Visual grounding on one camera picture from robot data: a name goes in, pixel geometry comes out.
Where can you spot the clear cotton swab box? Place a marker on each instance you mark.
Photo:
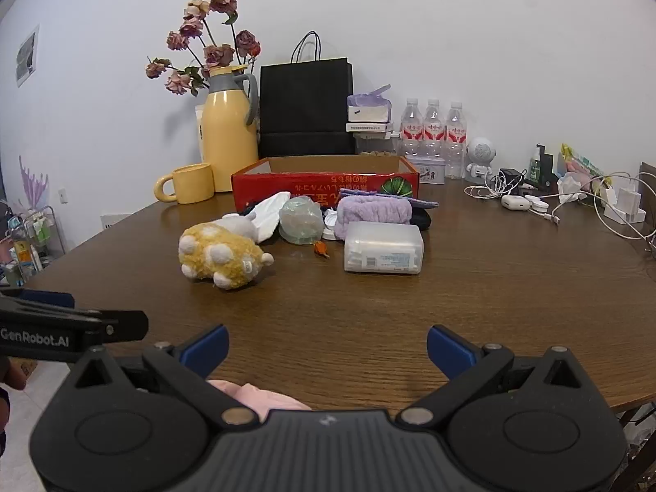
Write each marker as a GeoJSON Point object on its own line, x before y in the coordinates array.
{"type": "Point", "coordinates": [383, 247]}

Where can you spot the white cloth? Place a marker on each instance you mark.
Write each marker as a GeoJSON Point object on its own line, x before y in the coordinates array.
{"type": "Point", "coordinates": [269, 215]}

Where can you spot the purple tissue pack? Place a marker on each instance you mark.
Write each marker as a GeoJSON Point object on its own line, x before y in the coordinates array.
{"type": "Point", "coordinates": [368, 106]}

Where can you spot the white wall socket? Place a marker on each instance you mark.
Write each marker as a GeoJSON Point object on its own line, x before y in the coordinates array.
{"type": "Point", "coordinates": [63, 195]}

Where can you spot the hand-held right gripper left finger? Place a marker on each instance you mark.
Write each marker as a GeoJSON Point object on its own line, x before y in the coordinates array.
{"type": "Point", "coordinates": [211, 347]}

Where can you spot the large white round disc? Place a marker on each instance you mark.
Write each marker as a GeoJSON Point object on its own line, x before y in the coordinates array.
{"type": "Point", "coordinates": [331, 220]}

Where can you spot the white earbud case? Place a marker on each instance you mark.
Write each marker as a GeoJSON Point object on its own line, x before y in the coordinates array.
{"type": "Point", "coordinates": [515, 203]}

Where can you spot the small white tape roll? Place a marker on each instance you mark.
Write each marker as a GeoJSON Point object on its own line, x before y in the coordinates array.
{"type": "Point", "coordinates": [330, 234]}

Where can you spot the white robot toy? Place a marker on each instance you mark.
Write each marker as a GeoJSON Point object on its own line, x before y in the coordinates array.
{"type": "Point", "coordinates": [480, 156]}

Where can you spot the white wall vent plate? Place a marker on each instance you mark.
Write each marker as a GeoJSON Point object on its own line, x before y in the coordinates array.
{"type": "Point", "coordinates": [112, 221]}

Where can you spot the white printed box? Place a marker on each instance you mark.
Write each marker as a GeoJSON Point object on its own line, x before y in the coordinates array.
{"type": "Point", "coordinates": [199, 130]}

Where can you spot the purple coral wall decal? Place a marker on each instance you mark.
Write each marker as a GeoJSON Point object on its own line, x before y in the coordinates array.
{"type": "Point", "coordinates": [32, 182]}

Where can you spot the red cardboard box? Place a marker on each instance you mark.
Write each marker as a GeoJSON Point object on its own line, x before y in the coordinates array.
{"type": "Point", "coordinates": [307, 187]}

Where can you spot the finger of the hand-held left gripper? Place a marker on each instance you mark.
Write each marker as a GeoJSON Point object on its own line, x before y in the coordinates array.
{"type": "Point", "coordinates": [123, 325]}
{"type": "Point", "coordinates": [48, 298]}

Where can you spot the small metal tin box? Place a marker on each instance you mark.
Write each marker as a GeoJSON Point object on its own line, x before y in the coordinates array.
{"type": "Point", "coordinates": [429, 170]}

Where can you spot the black charger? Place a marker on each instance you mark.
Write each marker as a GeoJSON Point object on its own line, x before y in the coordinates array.
{"type": "Point", "coordinates": [511, 178]}

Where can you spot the metal storage rack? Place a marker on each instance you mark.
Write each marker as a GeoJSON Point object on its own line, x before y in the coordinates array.
{"type": "Point", "coordinates": [28, 246]}

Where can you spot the clear green plastic bag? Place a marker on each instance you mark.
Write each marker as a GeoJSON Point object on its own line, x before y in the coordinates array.
{"type": "Point", "coordinates": [301, 220]}

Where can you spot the clear plastic snack container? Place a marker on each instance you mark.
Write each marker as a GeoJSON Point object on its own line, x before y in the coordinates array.
{"type": "Point", "coordinates": [376, 143]}

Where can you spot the white power adapter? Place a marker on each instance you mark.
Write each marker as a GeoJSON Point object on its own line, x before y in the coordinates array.
{"type": "Point", "coordinates": [626, 204]}

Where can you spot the dark navy case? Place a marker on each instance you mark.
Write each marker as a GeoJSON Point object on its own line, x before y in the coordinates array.
{"type": "Point", "coordinates": [423, 219]}

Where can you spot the small orange trinket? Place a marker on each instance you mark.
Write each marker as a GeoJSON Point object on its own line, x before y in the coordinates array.
{"type": "Point", "coordinates": [321, 249]}

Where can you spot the yellow mug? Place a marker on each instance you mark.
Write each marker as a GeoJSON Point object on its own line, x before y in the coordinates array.
{"type": "Point", "coordinates": [193, 183]}

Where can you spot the person's left hand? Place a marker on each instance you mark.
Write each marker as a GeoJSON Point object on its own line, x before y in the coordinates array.
{"type": "Point", "coordinates": [11, 373]}

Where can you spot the yellow plush toy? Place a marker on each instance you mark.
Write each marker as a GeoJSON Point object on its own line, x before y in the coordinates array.
{"type": "Point", "coordinates": [220, 259]}

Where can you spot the brown wooden board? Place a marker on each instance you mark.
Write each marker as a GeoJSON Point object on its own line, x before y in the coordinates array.
{"type": "Point", "coordinates": [649, 179]}

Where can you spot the black paper bag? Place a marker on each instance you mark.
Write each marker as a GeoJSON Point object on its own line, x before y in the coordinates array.
{"type": "Point", "coordinates": [306, 105]}

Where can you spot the small green bottle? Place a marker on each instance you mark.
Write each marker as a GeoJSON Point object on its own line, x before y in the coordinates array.
{"type": "Point", "coordinates": [536, 165]}

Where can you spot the dried pink rose bouquet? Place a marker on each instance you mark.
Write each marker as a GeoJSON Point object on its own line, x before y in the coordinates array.
{"type": "Point", "coordinates": [221, 54]}

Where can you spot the yellow thermos jug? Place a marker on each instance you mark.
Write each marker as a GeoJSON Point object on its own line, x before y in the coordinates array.
{"type": "Point", "coordinates": [228, 138]}

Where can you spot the white crumpled tissue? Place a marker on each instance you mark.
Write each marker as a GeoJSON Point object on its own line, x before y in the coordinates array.
{"type": "Point", "coordinates": [571, 188]}

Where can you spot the wall picture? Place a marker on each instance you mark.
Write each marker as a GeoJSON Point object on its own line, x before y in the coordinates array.
{"type": "Point", "coordinates": [27, 56]}

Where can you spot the colourful snack packet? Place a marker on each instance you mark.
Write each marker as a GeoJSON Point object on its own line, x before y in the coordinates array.
{"type": "Point", "coordinates": [581, 163]}

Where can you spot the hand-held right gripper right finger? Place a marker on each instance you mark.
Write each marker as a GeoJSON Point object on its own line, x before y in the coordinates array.
{"type": "Point", "coordinates": [447, 348]}

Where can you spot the white flat box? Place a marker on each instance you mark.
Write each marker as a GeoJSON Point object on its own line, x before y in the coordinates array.
{"type": "Point", "coordinates": [369, 126]}

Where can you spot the black stand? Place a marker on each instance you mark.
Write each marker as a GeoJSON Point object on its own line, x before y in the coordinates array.
{"type": "Point", "coordinates": [549, 171]}

